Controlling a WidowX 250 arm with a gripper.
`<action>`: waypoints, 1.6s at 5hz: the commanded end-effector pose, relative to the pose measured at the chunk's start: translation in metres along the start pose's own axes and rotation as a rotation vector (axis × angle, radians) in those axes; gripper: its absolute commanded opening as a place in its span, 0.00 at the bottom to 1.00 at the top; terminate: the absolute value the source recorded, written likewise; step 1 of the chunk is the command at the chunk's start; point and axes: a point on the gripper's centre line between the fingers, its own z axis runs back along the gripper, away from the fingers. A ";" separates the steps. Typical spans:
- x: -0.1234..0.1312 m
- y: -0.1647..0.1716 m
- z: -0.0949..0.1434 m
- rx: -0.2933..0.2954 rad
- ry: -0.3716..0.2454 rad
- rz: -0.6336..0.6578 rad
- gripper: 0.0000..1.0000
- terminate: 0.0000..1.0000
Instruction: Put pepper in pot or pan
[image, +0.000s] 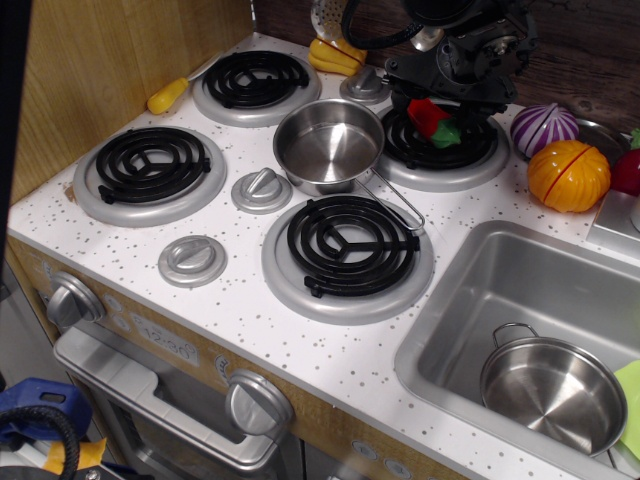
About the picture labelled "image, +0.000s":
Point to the back right stove burner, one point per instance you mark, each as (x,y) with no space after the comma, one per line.
(411,161)

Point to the yellow toy bell pepper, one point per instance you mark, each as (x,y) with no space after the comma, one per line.
(336,56)

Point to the back left stove burner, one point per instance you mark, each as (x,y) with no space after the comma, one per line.
(255,88)

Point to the front right stove burner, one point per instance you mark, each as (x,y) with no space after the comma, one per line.
(347,260)

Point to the blue clamp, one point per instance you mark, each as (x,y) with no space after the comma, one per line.
(40,409)

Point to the red toy pepper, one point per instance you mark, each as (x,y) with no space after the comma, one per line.
(434,124)

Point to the front left stove burner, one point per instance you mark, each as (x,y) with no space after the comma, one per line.
(146,177)

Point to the silver knob front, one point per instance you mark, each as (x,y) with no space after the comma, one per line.
(192,261)

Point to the silver faucet base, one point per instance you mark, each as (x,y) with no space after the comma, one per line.
(616,224)

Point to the silver knob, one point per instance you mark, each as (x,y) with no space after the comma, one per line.
(365,87)
(261,192)
(192,261)

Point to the metal sink basin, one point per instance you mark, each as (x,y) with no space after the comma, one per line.
(506,273)

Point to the silver oven door handle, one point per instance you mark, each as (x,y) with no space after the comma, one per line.
(172,426)

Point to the oven dial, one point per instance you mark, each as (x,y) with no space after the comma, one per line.
(72,301)
(256,406)

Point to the right oven dial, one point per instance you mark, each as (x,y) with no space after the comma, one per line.
(256,406)

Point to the yellow handled toy knife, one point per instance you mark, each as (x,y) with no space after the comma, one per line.
(166,96)

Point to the stove burner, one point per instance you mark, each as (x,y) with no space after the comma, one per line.
(255,88)
(347,260)
(146,177)
(411,161)

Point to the steel pot in sink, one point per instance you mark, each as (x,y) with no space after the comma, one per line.
(554,388)

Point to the silver knob back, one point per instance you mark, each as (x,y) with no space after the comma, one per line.
(365,87)

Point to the steel saucepan with wire handle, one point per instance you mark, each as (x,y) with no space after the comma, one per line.
(333,146)

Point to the purple toy onion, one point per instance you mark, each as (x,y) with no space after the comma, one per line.
(537,126)

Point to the steel slotted spoon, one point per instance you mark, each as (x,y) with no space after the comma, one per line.
(326,18)

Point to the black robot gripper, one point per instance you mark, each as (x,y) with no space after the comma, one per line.
(484,44)

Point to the green cloth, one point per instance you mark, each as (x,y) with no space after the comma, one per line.
(629,379)

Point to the steel plate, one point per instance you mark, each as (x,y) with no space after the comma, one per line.
(612,144)

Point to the silver knob middle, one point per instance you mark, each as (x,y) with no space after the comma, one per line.
(261,192)

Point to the orange toy pumpkin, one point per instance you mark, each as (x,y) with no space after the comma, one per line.
(569,176)

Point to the red toy vegetable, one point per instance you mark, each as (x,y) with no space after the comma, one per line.
(625,173)

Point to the left oven dial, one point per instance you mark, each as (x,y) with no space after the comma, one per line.
(72,301)

